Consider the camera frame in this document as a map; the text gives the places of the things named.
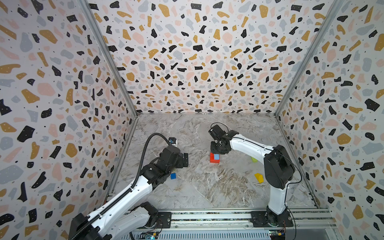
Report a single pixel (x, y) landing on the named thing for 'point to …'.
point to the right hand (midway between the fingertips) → (211, 148)
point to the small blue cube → (173, 176)
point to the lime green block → (254, 160)
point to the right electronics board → (277, 234)
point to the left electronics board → (149, 235)
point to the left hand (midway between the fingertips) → (180, 152)
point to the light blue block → (216, 156)
